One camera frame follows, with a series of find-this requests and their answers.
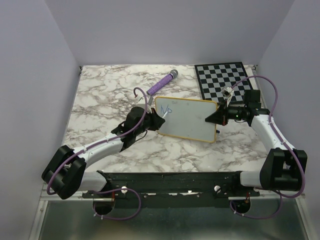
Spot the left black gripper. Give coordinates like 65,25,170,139
134,107,165,137

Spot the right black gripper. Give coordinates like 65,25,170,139
205,99,247,126

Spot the yellow framed whiteboard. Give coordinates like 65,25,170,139
154,96,218,143

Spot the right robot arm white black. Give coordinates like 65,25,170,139
205,90,308,196

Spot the black grey chessboard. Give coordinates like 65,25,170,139
194,62,256,103

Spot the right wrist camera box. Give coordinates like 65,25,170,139
221,86,234,104

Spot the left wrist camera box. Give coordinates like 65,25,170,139
136,95,154,113

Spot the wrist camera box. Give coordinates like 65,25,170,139
221,86,234,104
136,95,154,113

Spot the purple toy microphone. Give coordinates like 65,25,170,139
146,69,179,96

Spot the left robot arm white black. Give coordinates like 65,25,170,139
41,106,165,200

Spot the purple cable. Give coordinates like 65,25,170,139
229,75,306,219
46,87,153,221

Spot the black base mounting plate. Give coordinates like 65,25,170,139
82,171,260,209

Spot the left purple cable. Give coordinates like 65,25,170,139
46,87,153,221

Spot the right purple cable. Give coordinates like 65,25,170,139
229,75,306,219

